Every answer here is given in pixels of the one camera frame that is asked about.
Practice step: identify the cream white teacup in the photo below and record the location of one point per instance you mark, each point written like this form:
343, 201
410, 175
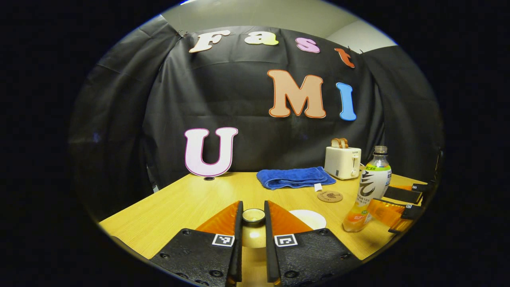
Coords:
310, 218

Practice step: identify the black backdrop cloth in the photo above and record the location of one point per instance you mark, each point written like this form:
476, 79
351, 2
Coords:
239, 99

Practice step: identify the toasted bread slice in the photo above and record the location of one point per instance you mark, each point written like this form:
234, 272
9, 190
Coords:
336, 143
345, 142

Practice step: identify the blue folded towel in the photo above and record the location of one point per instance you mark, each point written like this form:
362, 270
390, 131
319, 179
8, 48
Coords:
291, 177

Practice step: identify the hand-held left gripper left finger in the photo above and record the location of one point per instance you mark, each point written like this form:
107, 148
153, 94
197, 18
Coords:
238, 247

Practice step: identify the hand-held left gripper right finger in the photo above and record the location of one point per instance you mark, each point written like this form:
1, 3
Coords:
271, 251

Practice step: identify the white toaster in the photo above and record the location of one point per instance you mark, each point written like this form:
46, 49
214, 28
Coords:
342, 163

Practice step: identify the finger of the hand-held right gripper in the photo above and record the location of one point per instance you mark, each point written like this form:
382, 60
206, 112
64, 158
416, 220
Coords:
388, 213
402, 194

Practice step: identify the clear water bottle orange drink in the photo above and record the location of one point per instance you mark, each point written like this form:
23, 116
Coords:
374, 179

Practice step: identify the round cork coaster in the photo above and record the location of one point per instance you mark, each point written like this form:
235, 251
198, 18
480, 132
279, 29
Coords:
330, 196

